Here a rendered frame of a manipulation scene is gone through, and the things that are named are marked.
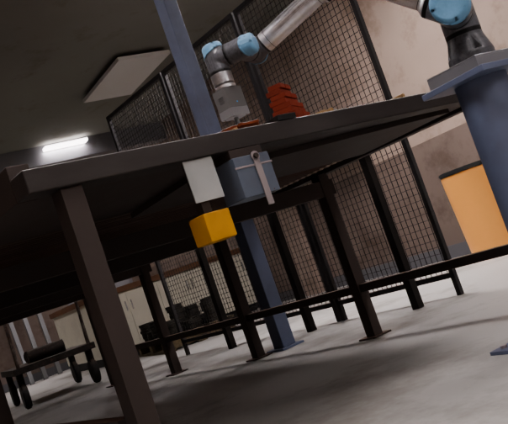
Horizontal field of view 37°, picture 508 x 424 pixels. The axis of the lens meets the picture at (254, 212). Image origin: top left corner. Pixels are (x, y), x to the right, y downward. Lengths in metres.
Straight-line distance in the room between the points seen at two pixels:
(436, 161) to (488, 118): 4.64
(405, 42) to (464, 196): 1.84
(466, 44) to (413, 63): 4.61
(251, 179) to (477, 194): 3.90
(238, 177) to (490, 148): 0.83
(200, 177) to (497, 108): 0.97
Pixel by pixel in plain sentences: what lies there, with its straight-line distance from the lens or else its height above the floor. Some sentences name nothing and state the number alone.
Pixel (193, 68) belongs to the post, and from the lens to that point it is 4.79.
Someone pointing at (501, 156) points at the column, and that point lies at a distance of 2.49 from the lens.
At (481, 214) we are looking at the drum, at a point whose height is 0.34.
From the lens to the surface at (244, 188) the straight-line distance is 2.13.
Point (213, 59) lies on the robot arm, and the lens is 2.65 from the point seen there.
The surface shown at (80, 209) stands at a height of 0.79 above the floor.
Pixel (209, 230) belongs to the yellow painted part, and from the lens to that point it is 2.03.
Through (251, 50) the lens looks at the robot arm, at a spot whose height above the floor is 1.21.
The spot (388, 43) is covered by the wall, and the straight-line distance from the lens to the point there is 7.33.
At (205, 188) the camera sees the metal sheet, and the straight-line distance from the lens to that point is 2.09.
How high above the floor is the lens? 0.52
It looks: 4 degrees up
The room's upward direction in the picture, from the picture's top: 19 degrees counter-clockwise
